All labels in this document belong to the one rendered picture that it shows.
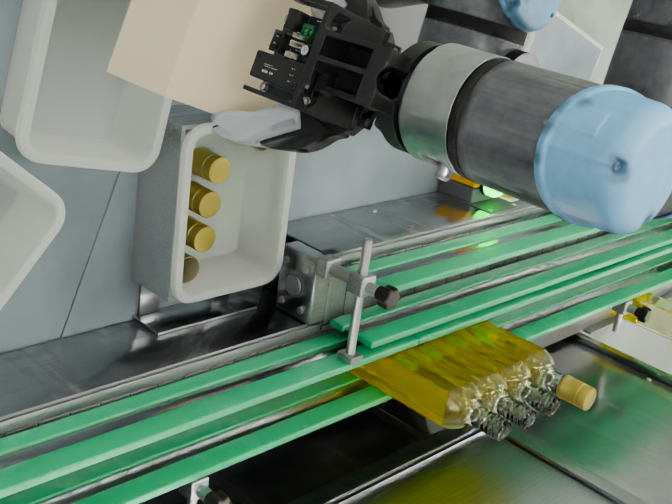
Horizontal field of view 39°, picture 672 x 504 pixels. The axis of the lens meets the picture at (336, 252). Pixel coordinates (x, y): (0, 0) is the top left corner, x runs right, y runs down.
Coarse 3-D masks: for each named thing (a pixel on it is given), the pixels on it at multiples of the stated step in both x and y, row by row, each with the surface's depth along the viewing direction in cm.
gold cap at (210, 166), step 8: (200, 152) 116; (208, 152) 116; (192, 160) 116; (200, 160) 116; (208, 160) 115; (216, 160) 115; (224, 160) 115; (192, 168) 117; (200, 168) 115; (208, 168) 114; (216, 168) 115; (224, 168) 116; (200, 176) 117; (208, 176) 115; (216, 176) 115; (224, 176) 116
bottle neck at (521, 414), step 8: (504, 400) 126; (512, 400) 126; (496, 408) 127; (504, 408) 126; (512, 408) 125; (520, 408) 125; (528, 408) 125; (504, 416) 126; (512, 416) 125; (520, 416) 124; (528, 416) 126; (520, 424) 124; (528, 424) 125
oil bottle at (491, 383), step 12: (420, 348) 133; (432, 348) 134; (444, 348) 134; (444, 360) 131; (456, 360) 131; (468, 360) 132; (456, 372) 129; (468, 372) 128; (480, 372) 129; (492, 372) 129; (480, 384) 126; (492, 384) 127; (504, 384) 128; (492, 396) 126; (492, 408) 127
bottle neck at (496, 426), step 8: (472, 408) 122; (480, 408) 122; (472, 416) 122; (480, 416) 121; (488, 416) 121; (496, 416) 121; (472, 424) 123; (480, 424) 121; (488, 424) 121; (496, 424) 120; (504, 424) 120; (488, 432) 121; (496, 432) 120; (504, 432) 122
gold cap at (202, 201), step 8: (192, 184) 118; (192, 192) 116; (200, 192) 116; (208, 192) 116; (192, 200) 116; (200, 200) 115; (208, 200) 116; (216, 200) 117; (192, 208) 117; (200, 208) 115; (208, 208) 116; (216, 208) 117; (208, 216) 117
